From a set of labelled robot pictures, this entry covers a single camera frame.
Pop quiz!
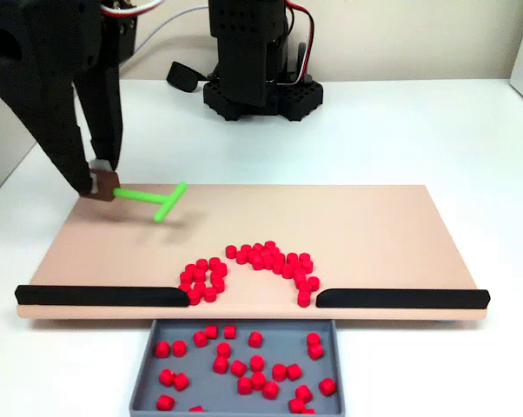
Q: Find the green T pusher brown handle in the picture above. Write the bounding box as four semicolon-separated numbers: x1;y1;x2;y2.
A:
82;168;189;224

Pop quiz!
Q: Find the grey rectangular container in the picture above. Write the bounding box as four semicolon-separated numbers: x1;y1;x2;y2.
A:
129;318;346;416

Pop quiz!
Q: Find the beige flat board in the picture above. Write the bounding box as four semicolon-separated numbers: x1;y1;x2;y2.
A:
17;184;488;322

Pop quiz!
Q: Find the red white black servo cable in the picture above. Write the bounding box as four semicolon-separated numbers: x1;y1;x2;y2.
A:
285;0;317;86
100;0;165;18

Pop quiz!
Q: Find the thin grey cable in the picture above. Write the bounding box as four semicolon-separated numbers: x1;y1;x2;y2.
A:
118;3;210;70

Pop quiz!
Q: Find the black edge rail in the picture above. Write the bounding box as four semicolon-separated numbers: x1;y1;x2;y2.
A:
14;284;190;308
315;287;491;310

